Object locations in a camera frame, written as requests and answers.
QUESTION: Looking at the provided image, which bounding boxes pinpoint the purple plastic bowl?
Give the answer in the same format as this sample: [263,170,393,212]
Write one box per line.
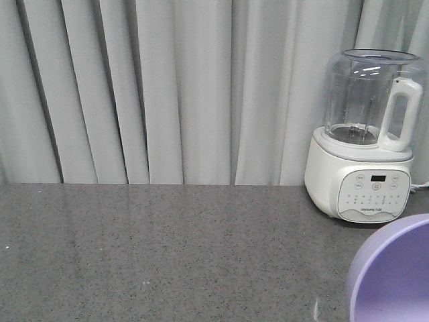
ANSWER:
[346,213,428,321]

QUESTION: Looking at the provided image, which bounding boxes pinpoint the grey-white pleated curtain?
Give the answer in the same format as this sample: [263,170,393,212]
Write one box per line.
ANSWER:
[1,1,428,186]

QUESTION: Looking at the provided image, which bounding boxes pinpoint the white blender with clear jar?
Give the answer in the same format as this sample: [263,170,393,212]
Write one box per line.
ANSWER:
[304,49,428,224]

